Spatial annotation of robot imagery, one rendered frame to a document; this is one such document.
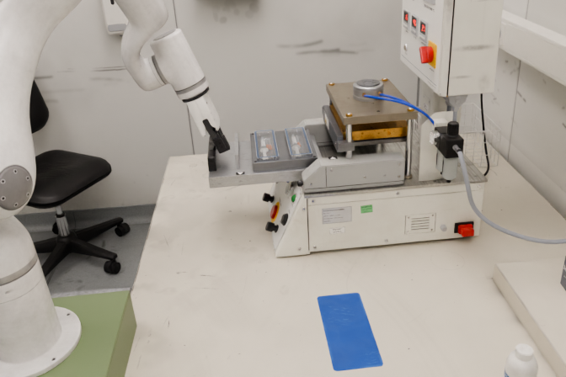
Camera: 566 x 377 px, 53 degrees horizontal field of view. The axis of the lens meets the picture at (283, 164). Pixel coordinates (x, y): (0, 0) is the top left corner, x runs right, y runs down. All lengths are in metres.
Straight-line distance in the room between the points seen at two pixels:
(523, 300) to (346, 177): 0.47
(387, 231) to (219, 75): 1.62
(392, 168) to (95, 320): 0.75
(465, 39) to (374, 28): 1.57
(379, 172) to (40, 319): 0.81
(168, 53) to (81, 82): 1.64
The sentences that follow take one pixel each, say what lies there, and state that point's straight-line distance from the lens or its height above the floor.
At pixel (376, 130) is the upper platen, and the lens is 1.41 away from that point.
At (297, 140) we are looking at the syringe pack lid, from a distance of 1.50.
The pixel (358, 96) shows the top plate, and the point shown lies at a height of 1.12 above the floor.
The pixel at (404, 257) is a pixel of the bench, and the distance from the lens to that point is 1.48.
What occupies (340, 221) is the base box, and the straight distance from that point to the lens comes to 1.43.
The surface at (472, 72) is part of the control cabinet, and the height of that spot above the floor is 1.20.
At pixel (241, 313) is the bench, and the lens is 1.31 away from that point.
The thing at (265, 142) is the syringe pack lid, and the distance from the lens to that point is 1.50.
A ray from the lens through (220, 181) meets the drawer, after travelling 1.42.
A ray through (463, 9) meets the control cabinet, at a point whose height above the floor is 1.35.
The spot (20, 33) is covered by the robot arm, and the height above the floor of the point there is 1.41.
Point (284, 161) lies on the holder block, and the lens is 1.41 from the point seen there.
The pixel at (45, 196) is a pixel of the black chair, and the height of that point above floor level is 0.48.
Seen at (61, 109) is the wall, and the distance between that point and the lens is 3.07.
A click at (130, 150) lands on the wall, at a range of 3.07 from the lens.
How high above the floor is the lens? 1.59
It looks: 26 degrees down
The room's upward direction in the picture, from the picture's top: 3 degrees counter-clockwise
